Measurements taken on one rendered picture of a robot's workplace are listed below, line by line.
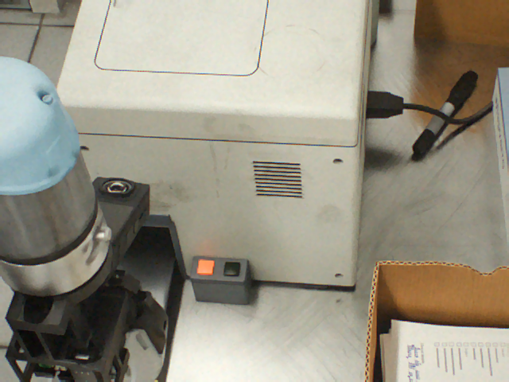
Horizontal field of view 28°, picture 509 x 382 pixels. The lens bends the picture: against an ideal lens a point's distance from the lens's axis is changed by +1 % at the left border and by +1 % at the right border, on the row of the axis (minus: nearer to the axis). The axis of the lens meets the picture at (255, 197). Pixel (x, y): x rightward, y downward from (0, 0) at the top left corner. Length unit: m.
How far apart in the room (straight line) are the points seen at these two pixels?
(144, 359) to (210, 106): 0.23
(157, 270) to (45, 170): 0.56
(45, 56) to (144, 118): 1.73
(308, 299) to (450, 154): 0.26
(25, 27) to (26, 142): 2.18
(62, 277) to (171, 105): 0.30
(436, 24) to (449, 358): 0.48
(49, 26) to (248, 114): 1.84
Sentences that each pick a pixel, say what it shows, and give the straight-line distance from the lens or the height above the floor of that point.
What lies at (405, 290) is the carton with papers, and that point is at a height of 0.97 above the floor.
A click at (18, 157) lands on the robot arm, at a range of 0.55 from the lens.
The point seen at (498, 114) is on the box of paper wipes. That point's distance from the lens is 1.25.
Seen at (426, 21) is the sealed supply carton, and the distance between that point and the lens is 1.34.
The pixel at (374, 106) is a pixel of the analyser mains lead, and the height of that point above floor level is 0.94.
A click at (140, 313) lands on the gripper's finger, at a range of 0.77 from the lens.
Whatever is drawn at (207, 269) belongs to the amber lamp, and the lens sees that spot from 1.09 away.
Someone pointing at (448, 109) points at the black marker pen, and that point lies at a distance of 1.26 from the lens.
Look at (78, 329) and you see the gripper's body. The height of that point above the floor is 1.26.
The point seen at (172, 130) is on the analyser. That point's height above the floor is 1.14.
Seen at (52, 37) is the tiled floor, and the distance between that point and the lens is 2.68.
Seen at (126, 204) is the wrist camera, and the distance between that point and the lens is 0.76.
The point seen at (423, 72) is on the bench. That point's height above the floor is 0.87.
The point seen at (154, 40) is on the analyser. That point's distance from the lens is 0.96.
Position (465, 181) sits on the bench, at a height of 0.87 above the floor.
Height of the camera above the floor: 1.86
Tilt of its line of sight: 55 degrees down
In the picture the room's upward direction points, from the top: 7 degrees counter-clockwise
